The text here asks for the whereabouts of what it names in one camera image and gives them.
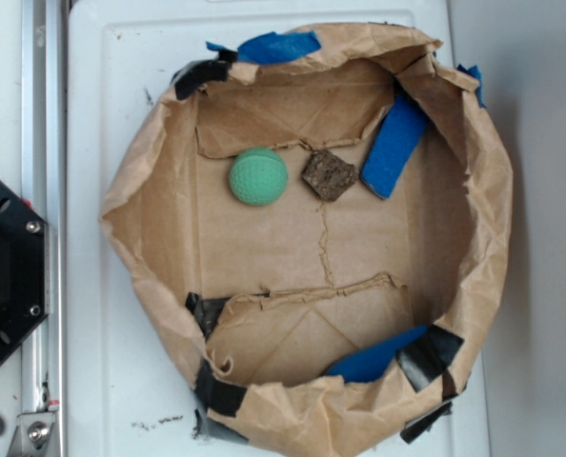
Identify brown paper bag bin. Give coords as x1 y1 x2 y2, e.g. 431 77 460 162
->
101 23 513 456

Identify green dimpled ball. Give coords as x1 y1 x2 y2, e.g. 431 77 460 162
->
229 148 288 207

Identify brown cork block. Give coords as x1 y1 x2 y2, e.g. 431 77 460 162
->
302 150 358 203

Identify black tape inner left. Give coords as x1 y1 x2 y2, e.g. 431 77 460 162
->
185 292 230 340

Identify black tape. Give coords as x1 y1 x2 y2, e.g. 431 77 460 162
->
192 360 249 445
171 50 238 101
399 401 453 444
185 292 230 340
395 325 465 392

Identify blue tape bottom inside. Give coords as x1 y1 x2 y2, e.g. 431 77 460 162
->
324 326 428 383

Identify black tape top left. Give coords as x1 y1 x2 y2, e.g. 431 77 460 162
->
171 50 238 101

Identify black tape bottom left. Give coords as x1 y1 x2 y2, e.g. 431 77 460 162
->
192 360 249 445

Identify blue tape top edge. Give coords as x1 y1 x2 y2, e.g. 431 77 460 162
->
206 30 321 65

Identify blue tape edge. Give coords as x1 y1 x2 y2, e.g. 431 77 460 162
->
206 30 321 65
456 64 486 109

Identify black tape bottom right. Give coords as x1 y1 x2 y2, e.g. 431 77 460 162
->
395 325 465 392

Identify black tape lower right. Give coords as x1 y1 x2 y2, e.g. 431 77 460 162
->
399 401 453 444

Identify blue tape right edge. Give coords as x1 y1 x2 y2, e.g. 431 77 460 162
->
456 64 486 109

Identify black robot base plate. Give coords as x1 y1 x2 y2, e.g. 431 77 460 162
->
0 180 48 367

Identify aluminium rail frame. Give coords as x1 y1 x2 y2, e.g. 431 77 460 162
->
8 1 71 456

